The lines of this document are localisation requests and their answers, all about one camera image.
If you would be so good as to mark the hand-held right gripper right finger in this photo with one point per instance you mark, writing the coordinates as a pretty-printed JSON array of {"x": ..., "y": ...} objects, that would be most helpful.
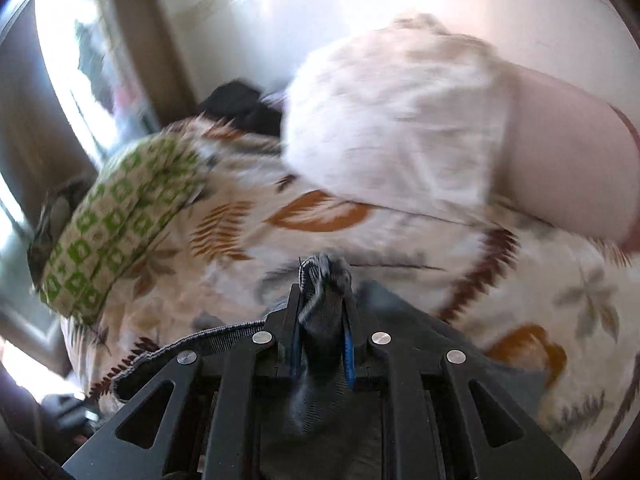
[{"x": 348, "y": 355}]

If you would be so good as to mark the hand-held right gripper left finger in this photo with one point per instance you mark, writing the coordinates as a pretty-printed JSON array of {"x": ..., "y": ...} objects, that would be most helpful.
[{"x": 295, "y": 355}]

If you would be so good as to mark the blue denim pants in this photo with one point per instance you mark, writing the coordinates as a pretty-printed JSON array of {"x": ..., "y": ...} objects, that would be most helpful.
[{"x": 320, "y": 400}]

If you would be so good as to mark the leaf print bed blanket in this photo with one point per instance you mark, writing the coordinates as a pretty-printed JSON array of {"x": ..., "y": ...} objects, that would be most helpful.
[{"x": 400, "y": 255}]

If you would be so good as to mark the green patterned blanket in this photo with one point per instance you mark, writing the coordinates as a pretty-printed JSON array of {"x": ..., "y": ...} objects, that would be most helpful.
[{"x": 115, "y": 230}]

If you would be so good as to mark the white printed pillow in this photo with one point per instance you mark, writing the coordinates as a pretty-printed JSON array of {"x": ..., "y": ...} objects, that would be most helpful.
[{"x": 390, "y": 125}]

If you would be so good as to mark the black cloth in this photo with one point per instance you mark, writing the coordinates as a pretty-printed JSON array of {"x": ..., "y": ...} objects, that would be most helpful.
[{"x": 240, "y": 107}]

